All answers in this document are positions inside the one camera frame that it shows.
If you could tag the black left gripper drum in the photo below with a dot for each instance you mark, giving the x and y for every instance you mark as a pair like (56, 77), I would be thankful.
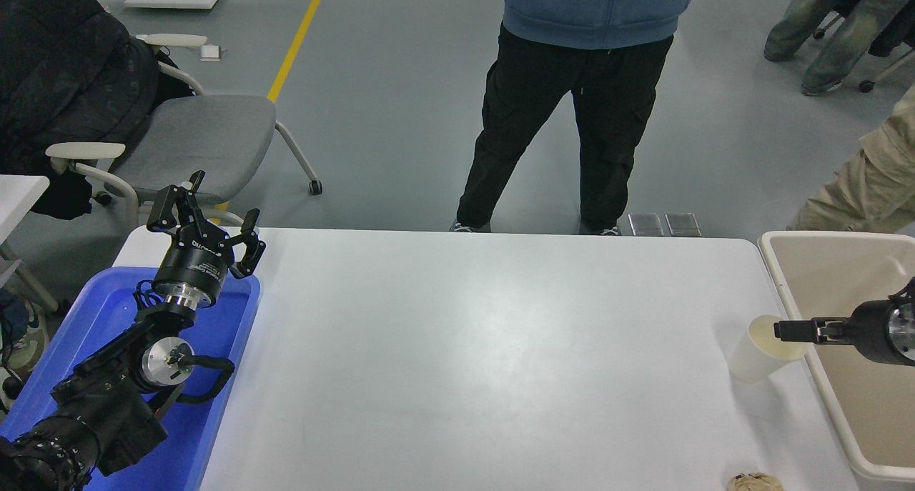
(193, 266)

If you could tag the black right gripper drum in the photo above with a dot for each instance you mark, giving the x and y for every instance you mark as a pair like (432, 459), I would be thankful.
(872, 330)

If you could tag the white paper cup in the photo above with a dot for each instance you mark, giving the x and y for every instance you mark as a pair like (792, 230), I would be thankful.
(754, 359)

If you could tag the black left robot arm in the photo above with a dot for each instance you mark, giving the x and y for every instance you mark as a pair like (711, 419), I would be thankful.
(106, 405)

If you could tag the large pale plastic bin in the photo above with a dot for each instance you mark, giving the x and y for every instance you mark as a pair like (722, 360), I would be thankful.
(843, 276)

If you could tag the grey chair with white arms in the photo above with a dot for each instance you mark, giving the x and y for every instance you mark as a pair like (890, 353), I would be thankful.
(200, 141)

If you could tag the blue plastic tray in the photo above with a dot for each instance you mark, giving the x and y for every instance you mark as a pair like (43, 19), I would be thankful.
(214, 348)

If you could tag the person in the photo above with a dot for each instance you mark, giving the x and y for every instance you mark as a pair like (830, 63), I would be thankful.
(865, 184)
(586, 105)
(843, 26)

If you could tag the small white box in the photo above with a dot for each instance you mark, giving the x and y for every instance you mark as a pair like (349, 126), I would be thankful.
(210, 52)

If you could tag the crumpled tan paper ball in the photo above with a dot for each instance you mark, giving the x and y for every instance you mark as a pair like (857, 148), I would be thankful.
(755, 483)

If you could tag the small white side table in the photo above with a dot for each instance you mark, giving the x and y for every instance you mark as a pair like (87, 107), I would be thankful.
(18, 198)

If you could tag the black jacket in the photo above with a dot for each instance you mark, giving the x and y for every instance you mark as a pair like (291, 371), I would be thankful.
(64, 83)

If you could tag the grey white sneaker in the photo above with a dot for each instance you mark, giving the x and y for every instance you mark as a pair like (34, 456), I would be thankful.
(25, 344)

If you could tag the office chair with casters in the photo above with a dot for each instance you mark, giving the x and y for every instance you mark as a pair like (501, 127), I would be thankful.
(886, 69)

